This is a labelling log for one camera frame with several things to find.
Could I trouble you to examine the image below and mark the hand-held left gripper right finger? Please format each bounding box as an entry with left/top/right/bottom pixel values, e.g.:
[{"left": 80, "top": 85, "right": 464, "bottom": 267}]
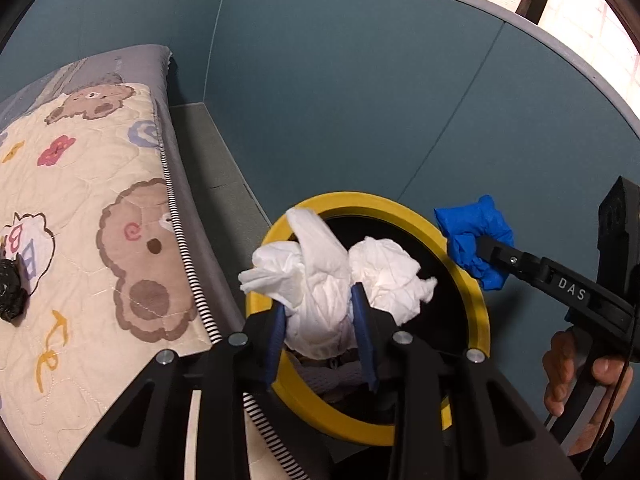
[{"left": 350, "top": 282, "right": 583, "bottom": 480}]

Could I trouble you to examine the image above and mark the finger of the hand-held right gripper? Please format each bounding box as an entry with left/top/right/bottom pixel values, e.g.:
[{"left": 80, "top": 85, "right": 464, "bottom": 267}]
[{"left": 475, "top": 236, "right": 633, "bottom": 333}]

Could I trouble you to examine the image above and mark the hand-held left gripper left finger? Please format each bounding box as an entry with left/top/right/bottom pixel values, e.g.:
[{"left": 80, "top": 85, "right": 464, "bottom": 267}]
[{"left": 60, "top": 305, "right": 288, "bottom": 480}]

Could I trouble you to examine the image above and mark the white tissue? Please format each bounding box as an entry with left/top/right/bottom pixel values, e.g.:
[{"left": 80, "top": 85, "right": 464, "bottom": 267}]
[{"left": 239, "top": 207, "right": 438, "bottom": 361}]

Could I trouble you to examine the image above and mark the blue glove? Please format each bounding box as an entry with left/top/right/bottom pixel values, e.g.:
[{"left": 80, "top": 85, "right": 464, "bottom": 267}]
[{"left": 434, "top": 196, "right": 515, "bottom": 291}]

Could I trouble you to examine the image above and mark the yellow-rimmed black bin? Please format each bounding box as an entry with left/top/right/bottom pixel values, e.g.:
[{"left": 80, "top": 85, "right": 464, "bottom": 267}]
[{"left": 245, "top": 191, "right": 490, "bottom": 447}]

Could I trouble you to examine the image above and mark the person's right forearm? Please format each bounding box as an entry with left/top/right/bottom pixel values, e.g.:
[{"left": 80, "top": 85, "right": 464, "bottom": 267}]
[{"left": 575, "top": 410, "right": 618, "bottom": 480}]

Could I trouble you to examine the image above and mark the person's right hand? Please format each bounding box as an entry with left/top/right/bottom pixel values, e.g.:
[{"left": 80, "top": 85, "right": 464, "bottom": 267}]
[{"left": 542, "top": 331, "right": 633, "bottom": 417}]

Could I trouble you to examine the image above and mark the bear printed blanket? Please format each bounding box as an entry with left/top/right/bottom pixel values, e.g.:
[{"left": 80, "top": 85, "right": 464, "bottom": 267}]
[{"left": 0, "top": 82, "right": 301, "bottom": 480}]

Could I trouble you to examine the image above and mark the black crumpled cloth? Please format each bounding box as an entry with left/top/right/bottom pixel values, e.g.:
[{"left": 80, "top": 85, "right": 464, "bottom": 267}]
[{"left": 0, "top": 255, "right": 28, "bottom": 322}]

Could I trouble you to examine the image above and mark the bed with grey striped sheet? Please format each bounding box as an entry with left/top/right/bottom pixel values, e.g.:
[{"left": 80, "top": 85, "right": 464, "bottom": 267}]
[{"left": 0, "top": 44, "right": 331, "bottom": 480}]

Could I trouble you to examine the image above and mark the window with dark frame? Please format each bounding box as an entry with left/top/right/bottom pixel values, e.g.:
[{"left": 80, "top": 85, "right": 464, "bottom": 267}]
[{"left": 289, "top": 0, "right": 640, "bottom": 131}]

